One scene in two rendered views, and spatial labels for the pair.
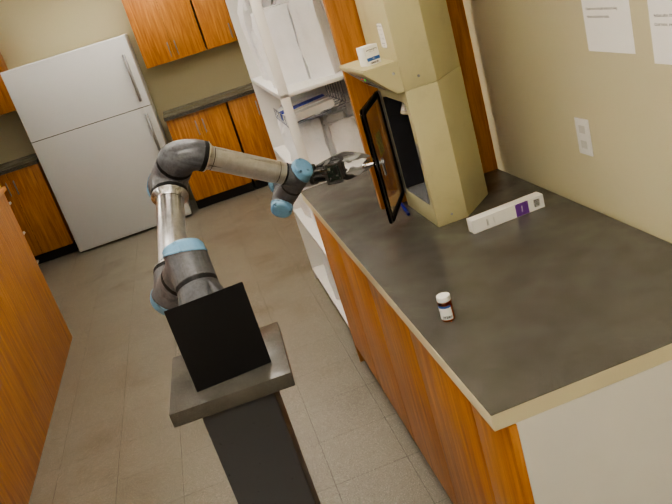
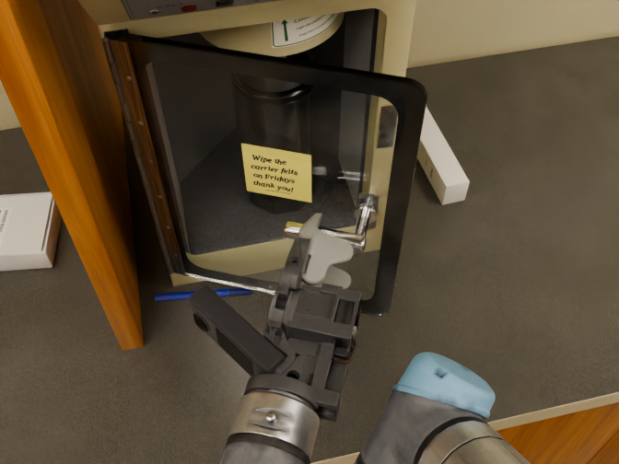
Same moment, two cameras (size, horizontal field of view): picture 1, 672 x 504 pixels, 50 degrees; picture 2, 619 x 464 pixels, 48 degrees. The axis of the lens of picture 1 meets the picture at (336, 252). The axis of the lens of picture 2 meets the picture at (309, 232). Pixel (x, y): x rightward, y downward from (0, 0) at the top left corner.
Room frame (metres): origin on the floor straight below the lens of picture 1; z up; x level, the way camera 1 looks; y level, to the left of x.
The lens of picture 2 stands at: (2.44, 0.26, 1.79)
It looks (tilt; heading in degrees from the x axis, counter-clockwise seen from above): 52 degrees down; 265
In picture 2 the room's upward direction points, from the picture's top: straight up
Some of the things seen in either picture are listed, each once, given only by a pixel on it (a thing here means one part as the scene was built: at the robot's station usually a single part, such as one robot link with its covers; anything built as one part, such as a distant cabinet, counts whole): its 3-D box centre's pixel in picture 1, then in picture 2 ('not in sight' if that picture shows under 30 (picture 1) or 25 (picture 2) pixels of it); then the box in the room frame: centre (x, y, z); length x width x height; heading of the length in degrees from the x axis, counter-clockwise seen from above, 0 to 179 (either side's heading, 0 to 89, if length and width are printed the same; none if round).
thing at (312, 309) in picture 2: (327, 171); (304, 349); (2.41, -0.05, 1.20); 0.12 x 0.09 x 0.08; 71
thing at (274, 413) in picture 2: not in sight; (274, 424); (2.45, 0.02, 1.20); 0.08 x 0.05 x 0.08; 161
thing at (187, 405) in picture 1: (229, 370); not in sight; (1.76, 0.37, 0.92); 0.32 x 0.32 x 0.04; 5
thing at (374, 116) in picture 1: (383, 156); (274, 199); (2.43, -0.25, 1.19); 0.30 x 0.01 x 0.40; 161
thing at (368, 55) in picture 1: (368, 55); not in sight; (2.36, -0.28, 1.54); 0.05 x 0.05 x 0.06; 24
